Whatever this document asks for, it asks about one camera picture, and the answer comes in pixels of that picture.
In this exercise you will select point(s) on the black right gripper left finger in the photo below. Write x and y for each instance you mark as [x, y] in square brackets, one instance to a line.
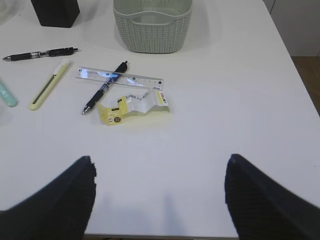
[59, 211]

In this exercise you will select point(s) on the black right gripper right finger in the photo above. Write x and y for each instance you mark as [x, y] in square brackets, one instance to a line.
[262, 209]

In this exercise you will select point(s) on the yellow-green utility knife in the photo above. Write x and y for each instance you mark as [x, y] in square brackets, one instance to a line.
[52, 81]

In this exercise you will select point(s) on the yellow packaging waste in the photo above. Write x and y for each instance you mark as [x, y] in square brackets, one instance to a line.
[133, 105]

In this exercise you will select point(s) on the mint green utility knife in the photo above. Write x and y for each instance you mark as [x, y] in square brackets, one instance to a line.
[7, 96]

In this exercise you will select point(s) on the black pen under ruler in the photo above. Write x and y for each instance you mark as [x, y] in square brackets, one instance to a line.
[122, 68]

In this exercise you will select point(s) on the clear plastic ruler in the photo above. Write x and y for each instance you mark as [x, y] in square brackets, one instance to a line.
[124, 79]

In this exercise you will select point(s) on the black gel pen middle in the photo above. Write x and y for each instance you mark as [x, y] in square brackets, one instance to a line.
[40, 54]

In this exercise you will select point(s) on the black square pen holder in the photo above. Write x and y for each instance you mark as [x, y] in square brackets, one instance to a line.
[56, 13]

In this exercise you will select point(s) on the green woven plastic basket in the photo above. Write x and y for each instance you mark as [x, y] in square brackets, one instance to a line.
[153, 26]

